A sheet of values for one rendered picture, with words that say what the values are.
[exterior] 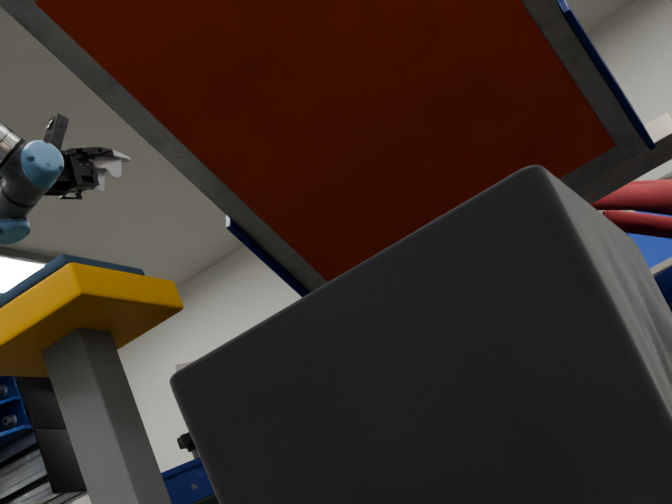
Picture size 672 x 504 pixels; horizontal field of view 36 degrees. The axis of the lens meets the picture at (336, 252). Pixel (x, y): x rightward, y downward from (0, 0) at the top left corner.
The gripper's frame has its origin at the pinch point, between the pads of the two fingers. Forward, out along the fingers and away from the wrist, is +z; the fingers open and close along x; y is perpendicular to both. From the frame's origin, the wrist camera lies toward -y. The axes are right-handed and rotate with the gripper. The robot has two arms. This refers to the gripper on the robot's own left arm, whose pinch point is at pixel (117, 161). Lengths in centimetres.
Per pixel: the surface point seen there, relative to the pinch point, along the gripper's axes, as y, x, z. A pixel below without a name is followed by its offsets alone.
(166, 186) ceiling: -104, -227, 206
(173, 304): 63, 97, -75
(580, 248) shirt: 67, 116, -45
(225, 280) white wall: -79, -312, 304
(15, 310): 61, 95, -88
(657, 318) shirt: 72, 107, -16
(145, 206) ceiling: -101, -246, 205
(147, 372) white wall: -42, -381, 279
